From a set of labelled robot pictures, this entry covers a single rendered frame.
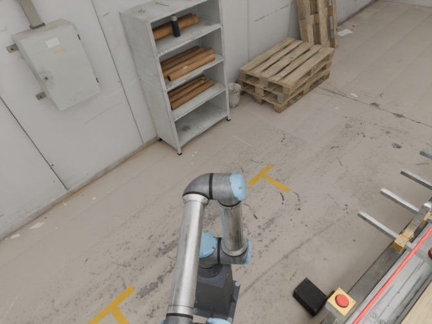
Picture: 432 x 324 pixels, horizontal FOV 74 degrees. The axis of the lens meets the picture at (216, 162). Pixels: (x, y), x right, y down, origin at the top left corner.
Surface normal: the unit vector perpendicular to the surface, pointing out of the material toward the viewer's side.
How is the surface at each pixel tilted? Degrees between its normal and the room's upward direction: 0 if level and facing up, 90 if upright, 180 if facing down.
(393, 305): 0
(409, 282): 0
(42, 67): 90
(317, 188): 0
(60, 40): 90
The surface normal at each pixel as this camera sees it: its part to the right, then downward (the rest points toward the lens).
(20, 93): 0.70, 0.46
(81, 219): -0.09, -0.70
